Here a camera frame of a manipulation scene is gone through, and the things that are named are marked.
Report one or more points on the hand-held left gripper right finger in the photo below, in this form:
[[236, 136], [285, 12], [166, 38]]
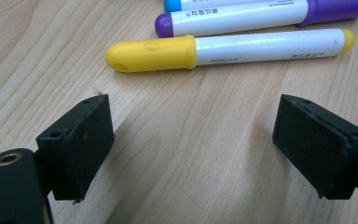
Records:
[[320, 149]]

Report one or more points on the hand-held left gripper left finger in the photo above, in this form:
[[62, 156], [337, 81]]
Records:
[[77, 149]]

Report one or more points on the yellow marker pen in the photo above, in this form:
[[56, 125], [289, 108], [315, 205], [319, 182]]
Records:
[[152, 54]]

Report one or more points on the purple marker pen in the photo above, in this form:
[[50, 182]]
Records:
[[230, 18]]

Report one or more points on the light blue marker pen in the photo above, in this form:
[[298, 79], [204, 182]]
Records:
[[172, 5]]

